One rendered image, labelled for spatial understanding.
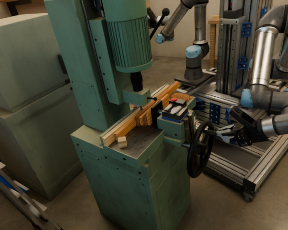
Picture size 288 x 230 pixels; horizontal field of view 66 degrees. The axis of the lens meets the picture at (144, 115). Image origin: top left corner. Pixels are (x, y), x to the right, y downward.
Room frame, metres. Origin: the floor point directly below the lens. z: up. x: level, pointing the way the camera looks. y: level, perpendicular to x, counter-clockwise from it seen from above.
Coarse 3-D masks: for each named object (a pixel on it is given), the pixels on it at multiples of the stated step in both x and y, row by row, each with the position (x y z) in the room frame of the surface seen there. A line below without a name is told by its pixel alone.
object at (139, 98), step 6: (126, 90) 1.04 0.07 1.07; (132, 90) 1.03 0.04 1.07; (144, 90) 1.00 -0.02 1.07; (126, 96) 1.03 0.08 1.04; (132, 96) 1.00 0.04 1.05; (138, 96) 0.98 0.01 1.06; (144, 96) 0.97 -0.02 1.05; (150, 96) 1.01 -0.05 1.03; (126, 102) 1.04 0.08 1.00; (132, 102) 1.01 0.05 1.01; (138, 102) 0.98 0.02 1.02; (144, 102) 0.97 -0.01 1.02
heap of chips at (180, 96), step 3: (177, 93) 1.20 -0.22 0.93; (180, 93) 1.19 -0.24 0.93; (171, 96) 1.18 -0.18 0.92; (174, 96) 1.17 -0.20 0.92; (177, 96) 1.16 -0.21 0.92; (180, 96) 1.15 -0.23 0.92; (183, 96) 1.15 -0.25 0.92; (186, 96) 1.15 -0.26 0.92; (189, 96) 1.15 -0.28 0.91; (183, 99) 1.12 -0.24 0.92; (186, 99) 1.12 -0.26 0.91; (189, 99) 1.13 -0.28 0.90
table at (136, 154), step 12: (192, 96) 1.17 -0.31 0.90; (192, 108) 1.13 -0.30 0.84; (132, 132) 0.90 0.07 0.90; (144, 132) 0.88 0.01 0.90; (156, 132) 0.87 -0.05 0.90; (132, 144) 0.81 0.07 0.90; (144, 144) 0.79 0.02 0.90; (156, 144) 0.82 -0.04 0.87; (180, 144) 0.81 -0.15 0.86; (120, 156) 0.77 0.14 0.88; (132, 156) 0.73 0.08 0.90; (144, 156) 0.74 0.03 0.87
